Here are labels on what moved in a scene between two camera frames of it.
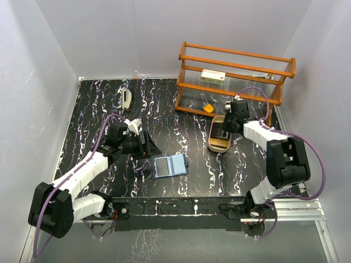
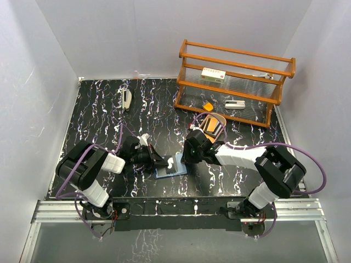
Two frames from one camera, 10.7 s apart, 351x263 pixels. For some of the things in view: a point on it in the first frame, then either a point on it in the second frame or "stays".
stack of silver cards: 216,132 → 213,126
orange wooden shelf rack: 209,79 stays
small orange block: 208,108 stays
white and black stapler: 126,98 stays
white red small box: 214,76 stays
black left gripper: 148,148 → 154,160
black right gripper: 225,126 → 186,159
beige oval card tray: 216,143 → 221,119
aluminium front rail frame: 307,210 stays
